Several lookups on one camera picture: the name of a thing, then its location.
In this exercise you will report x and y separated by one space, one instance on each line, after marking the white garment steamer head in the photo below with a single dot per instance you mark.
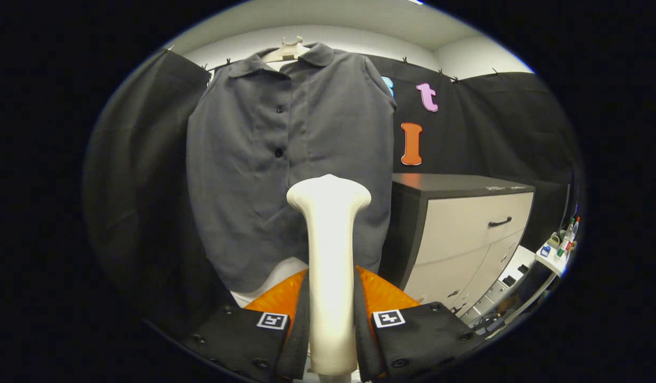
330 255

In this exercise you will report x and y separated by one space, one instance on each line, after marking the small blue bottle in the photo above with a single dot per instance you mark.
545 251

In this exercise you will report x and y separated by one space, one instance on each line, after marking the clear bottle with green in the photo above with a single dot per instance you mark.
567 236

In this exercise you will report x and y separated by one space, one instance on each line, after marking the dark grey button shirt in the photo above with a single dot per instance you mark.
243 175

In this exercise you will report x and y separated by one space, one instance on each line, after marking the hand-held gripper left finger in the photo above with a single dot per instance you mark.
300 346

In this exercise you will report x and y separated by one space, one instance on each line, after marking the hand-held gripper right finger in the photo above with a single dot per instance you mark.
362 346

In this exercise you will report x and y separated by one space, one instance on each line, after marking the grey cabinet with dark top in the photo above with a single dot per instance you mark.
466 229

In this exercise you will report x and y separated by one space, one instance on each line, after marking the white power strip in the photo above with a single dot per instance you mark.
498 290

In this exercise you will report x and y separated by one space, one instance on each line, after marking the olive green round container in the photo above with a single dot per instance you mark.
554 240

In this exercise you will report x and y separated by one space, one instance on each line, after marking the red-capped bottle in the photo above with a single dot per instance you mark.
574 227

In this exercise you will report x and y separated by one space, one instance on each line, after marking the black backdrop cloth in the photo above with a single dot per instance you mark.
136 186

